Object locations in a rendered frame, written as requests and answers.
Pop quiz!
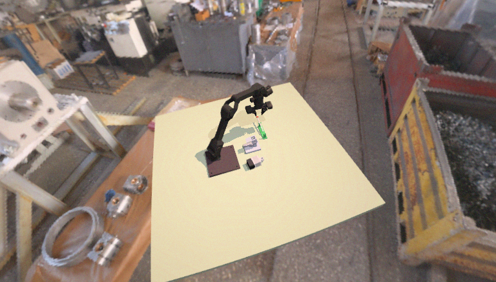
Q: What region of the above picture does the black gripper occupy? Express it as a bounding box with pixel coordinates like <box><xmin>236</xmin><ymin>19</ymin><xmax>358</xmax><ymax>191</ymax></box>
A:
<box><xmin>245</xmin><ymin>101</ymin><xmax>273</xmax><ymax>116</ymax></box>

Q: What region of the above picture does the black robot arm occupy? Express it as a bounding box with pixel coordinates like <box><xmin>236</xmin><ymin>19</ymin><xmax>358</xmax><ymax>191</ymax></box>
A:
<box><xmin>206</xmin><ymin>83</ymin><xmax>273</xmax><ymax>162</ymax></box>

